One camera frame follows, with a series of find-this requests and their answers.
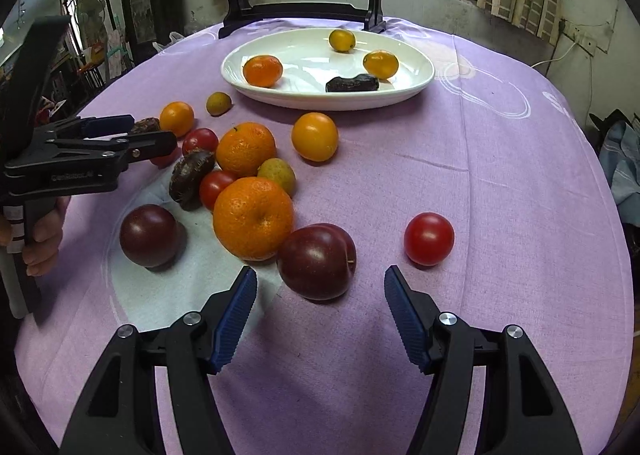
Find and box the small orange yellow plum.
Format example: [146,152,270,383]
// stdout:
[362,50,400,80]

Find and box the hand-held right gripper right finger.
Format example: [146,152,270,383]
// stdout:
[384,264,584,455]

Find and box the large mandarin orange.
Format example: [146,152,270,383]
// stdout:
[212,177,295,262]

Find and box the white oval plate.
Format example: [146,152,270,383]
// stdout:
[220,28,436,112]

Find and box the large dark red plum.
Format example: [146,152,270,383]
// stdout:
[276,223,358,301]

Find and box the yellow green plum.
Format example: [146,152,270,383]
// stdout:
[257,158,297,198]

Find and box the white plastic bag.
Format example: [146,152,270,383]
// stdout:
[152,31,187,54]

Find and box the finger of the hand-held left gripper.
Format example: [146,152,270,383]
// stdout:
[45,115,136,139]
[46,131,178,171]

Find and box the yellow green longan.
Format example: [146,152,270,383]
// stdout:
[206,92,233,116]

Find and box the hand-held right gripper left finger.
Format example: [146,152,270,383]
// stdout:
[59,265,258,455]

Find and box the dark purple plum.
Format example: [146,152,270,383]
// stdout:
[119,204,179,269]

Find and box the person's left hand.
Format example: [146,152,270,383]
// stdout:
[22,196,71,279]

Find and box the yellow kumquat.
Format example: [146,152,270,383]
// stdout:
[328,28,357,54]

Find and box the white wall socket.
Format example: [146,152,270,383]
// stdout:
[561,20,599,54]

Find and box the white cable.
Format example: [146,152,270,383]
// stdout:
[530,39,577,69]

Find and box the standing fan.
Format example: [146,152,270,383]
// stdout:
[79,0,109,20]

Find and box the blue cloth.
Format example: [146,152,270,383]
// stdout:
[597,122,640,226]

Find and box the dark wrinkled date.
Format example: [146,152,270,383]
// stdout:
[325,75,380,93]

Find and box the small orange citrus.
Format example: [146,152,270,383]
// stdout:
[159,101,195,138]

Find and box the dark cloth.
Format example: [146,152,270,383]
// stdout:
[589,108,637,136]

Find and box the dark wrinkled passion fruit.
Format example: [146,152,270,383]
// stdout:
[168,150,217,212]

